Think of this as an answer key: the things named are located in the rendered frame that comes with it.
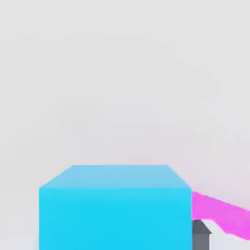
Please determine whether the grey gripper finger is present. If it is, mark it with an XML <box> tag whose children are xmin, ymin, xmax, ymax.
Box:
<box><xmin>192</xmin><ymin>219</ymin><xmax>233</xmax><ymax>250</ymax></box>

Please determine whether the small magenta cube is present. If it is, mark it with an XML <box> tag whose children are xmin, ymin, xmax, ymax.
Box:
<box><xmin>191</xmin><ymin>190</ymin><xmax>250</xmax><ymax>241</ymax></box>

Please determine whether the small cyan cube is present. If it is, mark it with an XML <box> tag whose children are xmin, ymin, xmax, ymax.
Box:
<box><xmin>38</xmin><ymin>164</ymin><xmax>193</xmax><ymax>250</ymax></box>

